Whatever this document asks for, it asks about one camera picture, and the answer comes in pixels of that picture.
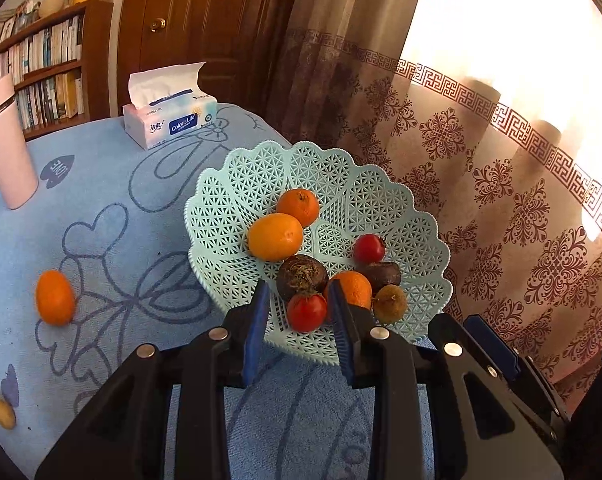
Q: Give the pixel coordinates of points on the brass door knob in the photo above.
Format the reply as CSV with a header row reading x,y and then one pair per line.
x,y
157,23

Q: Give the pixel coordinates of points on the blue printed tablecloth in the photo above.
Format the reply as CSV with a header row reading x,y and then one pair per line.
x,y
121,185

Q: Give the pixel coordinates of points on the patterned brown curtain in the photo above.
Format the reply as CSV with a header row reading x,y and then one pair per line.
x,y
456,160

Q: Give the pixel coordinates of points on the row of books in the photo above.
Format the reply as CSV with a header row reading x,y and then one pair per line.
x,y
46,47

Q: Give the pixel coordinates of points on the brown wooden door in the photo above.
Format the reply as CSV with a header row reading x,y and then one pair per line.
x,y
206,20

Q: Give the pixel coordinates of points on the dark water chestnut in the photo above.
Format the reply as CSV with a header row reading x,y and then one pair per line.
x,y
301,276
385,274

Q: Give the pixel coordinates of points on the orange mandarin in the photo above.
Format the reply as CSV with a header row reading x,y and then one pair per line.
x,y
355,286
55,297
298,206
275,236

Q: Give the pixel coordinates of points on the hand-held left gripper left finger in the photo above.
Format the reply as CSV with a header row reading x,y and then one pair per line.
x,y
256,335

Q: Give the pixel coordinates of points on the pink thermos bottle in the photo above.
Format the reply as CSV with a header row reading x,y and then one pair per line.
x,y
8,150

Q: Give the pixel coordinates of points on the small brown round fruit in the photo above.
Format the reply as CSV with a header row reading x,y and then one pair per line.
x,y
390,304
2,412

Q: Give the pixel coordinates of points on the tissue box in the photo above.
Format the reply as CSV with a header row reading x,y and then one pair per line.
x,y
171,120

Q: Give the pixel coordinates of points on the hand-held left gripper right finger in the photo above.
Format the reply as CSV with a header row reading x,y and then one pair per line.
x,y
343,335

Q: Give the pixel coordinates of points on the pale green lattice fruit basket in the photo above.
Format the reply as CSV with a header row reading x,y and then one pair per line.
x,y
361,195

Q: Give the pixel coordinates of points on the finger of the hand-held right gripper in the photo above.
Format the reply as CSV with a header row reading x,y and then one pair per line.
x,y
488,347

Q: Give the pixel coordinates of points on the wooden bookshelf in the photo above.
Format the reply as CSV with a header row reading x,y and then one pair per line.
x,y
98,60

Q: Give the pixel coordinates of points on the red cherry tomato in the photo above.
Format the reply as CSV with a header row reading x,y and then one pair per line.
x,y
369,248
307,312

